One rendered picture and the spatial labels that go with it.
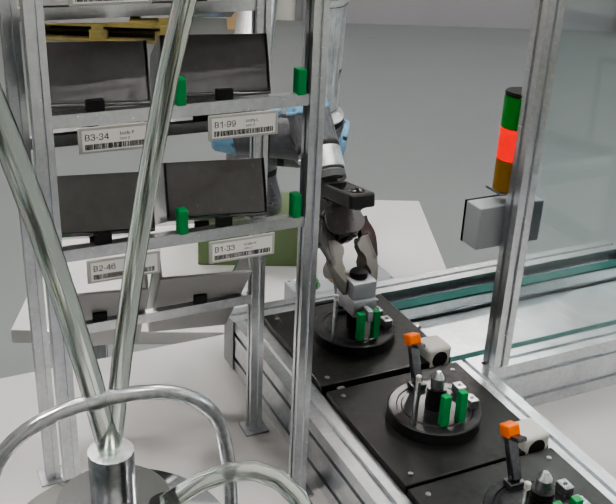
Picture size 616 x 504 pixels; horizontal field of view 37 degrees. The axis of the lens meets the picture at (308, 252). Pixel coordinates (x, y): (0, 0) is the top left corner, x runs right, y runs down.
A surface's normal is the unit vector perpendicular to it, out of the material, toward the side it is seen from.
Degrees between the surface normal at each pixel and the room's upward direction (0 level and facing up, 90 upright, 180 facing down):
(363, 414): 0
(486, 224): 90
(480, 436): 0
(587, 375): 90
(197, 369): 0
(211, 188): 65
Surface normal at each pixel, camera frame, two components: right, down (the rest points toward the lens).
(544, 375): 0.43, 0.40
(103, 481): -0.14, 0.42
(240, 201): 0.25, 0.00
